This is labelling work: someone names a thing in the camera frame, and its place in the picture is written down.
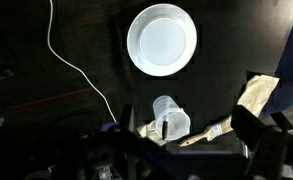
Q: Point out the crumpled grey cloth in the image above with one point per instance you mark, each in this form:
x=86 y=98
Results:
x=147 y=130

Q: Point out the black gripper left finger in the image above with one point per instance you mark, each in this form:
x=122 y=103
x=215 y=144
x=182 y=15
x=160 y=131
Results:
x=126 y=117

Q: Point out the clear plastic cup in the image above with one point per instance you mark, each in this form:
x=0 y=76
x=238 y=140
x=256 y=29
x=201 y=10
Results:
x=172 y=116

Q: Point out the black pen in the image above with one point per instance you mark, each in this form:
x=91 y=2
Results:
x=164 y=130

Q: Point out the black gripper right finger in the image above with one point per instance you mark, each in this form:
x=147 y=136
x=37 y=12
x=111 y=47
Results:
x=249 y=124

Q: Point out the white round plate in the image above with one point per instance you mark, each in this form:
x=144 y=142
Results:
x=162 y=39

